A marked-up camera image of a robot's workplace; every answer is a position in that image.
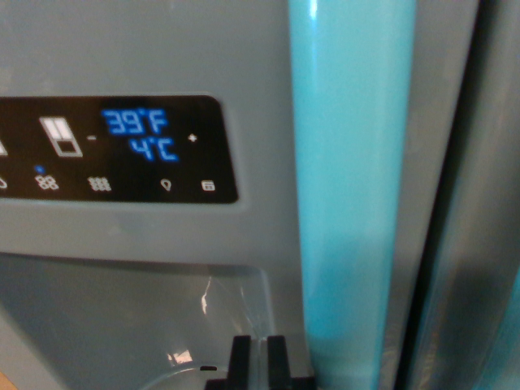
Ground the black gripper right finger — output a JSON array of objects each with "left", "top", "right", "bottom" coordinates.
[{"left": 258, "top": 335, "right": 294, "bottom": 390}]

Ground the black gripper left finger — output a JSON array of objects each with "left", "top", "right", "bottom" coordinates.
[{"left": 226, "top": 335, "right": 260, "bottom": 390}]

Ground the grey fridge door with dispenser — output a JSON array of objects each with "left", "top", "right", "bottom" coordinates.
[{"left": 0, "top": 0, "right": 481, "bottom": 390}]

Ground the grey fridge door with logo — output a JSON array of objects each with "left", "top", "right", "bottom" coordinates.
[{"left": 400, "top": 0, "right": 520, "bottom": 390}]

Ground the black temperature display panel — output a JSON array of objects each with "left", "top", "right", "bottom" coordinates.
[{"left": 0, "top": 94, "right": 240, "bottom": 205}]

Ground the teal fridge door handle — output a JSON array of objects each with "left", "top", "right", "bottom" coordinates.
[
  {"left": 473, "top": 263, "right": 520, "bottom": 390},
  {"left": 286, "top": 0, "right": 418, "bottom": 390}
]

